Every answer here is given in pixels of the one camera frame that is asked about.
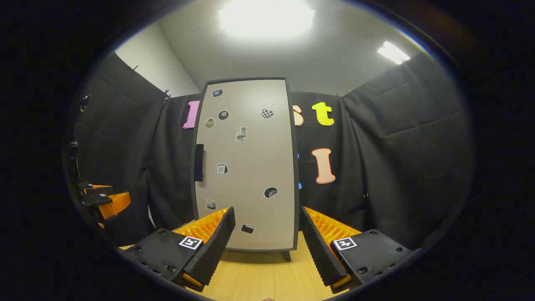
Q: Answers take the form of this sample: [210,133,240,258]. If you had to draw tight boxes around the black backdrop cloth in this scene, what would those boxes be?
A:
[71,50,475,251]

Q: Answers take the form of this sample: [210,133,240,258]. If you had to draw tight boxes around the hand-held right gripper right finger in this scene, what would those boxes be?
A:
[299,206,412,294]

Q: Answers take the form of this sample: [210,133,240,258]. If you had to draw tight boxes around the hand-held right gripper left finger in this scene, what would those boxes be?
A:
[121,206,236,292]

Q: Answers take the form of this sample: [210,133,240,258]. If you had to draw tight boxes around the large ceiling light panel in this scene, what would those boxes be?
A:
[218,0,316,38]

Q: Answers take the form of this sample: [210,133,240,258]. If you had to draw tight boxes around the black door handle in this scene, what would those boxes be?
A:
[195,144,205,182]

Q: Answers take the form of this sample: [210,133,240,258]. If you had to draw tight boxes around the small ceiling light panel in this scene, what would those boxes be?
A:
[377,41,411,64]

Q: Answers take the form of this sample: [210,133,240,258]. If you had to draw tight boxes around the beige cabinet door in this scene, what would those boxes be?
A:
[191,77,301,253]

